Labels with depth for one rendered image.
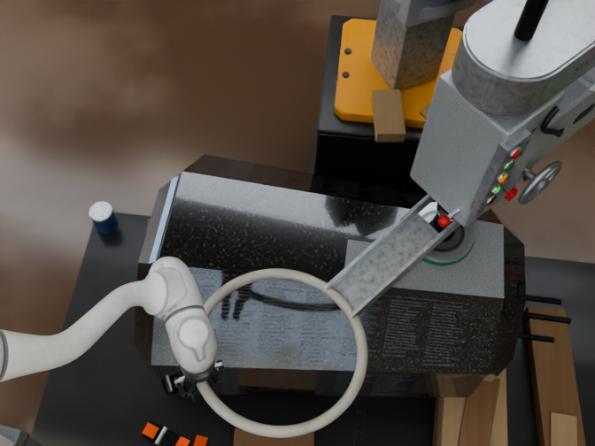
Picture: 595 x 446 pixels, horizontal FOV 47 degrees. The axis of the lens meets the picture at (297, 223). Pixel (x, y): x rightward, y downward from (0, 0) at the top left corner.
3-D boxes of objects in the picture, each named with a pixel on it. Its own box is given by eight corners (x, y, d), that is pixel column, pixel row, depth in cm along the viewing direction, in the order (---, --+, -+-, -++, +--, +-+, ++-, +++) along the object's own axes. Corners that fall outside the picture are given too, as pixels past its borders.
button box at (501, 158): (489, 193, 178) (522, 125, 153) (497, 199, 177) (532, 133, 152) (467, 209, 175) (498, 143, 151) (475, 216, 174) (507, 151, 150)
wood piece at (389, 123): (371, 99, 254) (372, 90, 249) (398, 98, 254) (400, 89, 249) (375, 143, 244) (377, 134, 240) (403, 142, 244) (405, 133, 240)
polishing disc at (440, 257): (413, 265, 211) (413, 263, 210) (400, 206, 221) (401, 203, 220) (480, 259, 212) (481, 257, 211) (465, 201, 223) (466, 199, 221)
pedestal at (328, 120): (316, 119, 346) (324, 7, 282) (446, 133, 344) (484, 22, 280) (302, 233, 314) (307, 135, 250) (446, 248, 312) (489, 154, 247)
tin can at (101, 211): (107, 238, 309) (100, 224, 297) (90, 226, 311) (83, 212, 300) (122, 223, 313) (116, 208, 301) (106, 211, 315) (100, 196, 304)
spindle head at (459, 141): (491, 119, 207) (541, 5, 168) (548, 166, 199) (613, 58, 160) (405, 181, 195) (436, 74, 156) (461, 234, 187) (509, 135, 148)
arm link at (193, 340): (224, 366, 167) (207, 319, 173) (223, 342, 154) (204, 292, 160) (181, 382, 164) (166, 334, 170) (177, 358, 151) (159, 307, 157)
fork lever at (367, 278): (488, 130, 208) (490, 123, 203) (537, 172, 201) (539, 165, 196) (318, 281, 203) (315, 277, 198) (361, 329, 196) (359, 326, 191)
